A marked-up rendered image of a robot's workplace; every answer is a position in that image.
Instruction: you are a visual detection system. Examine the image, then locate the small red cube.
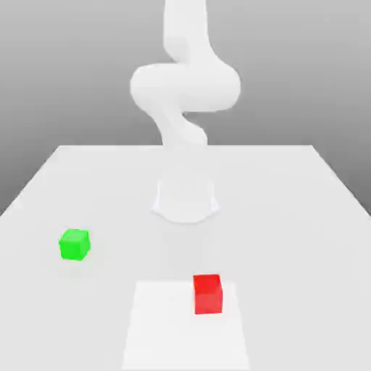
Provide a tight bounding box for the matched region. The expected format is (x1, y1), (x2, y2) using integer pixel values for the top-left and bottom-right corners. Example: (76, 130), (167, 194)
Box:
(193, 273), (224, 316)

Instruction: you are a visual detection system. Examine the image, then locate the small green cube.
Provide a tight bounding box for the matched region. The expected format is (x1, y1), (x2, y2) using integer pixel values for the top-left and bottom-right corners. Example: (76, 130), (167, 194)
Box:
(58, 228), (91, 262)

